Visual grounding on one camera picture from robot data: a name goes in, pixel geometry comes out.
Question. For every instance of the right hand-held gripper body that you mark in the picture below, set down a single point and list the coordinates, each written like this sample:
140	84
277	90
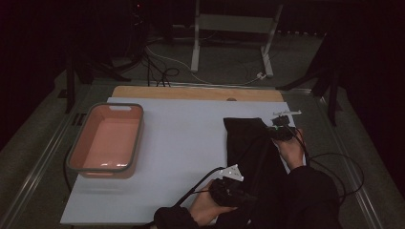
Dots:
283	133

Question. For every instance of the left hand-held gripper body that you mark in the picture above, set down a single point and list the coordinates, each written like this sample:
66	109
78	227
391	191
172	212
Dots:
230	192

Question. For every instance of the black cloth garment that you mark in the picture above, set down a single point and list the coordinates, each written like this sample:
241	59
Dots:
248	149

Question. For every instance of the pink plastic basket grey rim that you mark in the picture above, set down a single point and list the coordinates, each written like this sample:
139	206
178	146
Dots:
108	140

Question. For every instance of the person's right hand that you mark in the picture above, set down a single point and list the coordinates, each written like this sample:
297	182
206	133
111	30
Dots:
293	154

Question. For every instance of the person's left hand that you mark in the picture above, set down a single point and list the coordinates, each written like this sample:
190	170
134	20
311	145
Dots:
205	206

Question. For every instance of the white plug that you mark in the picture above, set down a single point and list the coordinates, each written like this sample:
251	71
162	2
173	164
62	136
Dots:
261	75

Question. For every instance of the white table mat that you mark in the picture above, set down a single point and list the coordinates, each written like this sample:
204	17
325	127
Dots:
178	143

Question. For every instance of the dark equipment stand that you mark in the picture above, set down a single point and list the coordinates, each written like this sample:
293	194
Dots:
137	25

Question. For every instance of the metal floor rail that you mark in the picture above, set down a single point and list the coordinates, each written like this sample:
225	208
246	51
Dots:
286	89
358	191
46	157

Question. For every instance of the white metal stand frame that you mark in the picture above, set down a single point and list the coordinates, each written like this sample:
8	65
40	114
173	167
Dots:
235	24

